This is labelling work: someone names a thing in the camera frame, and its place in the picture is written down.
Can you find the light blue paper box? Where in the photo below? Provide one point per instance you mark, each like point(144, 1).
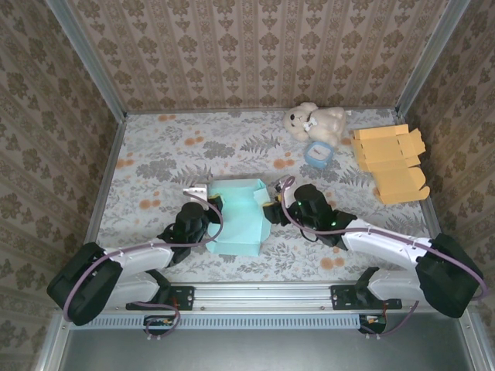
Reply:
point(239, 220)

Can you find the floral table mat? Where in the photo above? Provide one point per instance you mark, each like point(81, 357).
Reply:
point(174, 135)

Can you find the aluminium table side rail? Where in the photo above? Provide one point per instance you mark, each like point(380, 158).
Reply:
point(107, 174)
point(404, 125)

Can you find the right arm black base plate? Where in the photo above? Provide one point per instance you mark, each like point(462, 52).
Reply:
point(344, 297)

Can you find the cream teddy bear plush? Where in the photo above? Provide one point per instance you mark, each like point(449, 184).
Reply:
point(321, 123)

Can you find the grey metal sheet panel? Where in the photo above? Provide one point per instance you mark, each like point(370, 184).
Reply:
point(251, 351)

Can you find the aluminium frame post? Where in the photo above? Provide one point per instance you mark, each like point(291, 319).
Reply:
point(93, 65)
point(429, 58)

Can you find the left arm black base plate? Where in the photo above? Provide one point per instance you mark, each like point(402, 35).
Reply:
point(181, 297)

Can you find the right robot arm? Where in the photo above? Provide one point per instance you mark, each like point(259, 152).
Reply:
point(386, 247)

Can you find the aluminium mounting rail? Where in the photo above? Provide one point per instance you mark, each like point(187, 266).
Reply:
point(263, 295)

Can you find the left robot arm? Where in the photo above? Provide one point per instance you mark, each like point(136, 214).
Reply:
point(143, 257)

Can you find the black controller board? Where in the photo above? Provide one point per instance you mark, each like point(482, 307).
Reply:
point(158, 321)
point(373, 321)

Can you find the orange paper box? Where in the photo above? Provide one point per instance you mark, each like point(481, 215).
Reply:
point(390, 170)

